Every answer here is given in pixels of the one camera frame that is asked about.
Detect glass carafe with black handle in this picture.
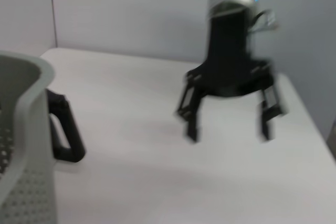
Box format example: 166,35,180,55
46,89,87,164

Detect grey-green perforated storage bin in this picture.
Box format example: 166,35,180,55
0,50,57,224

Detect right arm cable with plug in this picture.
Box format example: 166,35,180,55
249,10,279,32

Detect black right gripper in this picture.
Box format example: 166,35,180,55
174,6,290,143

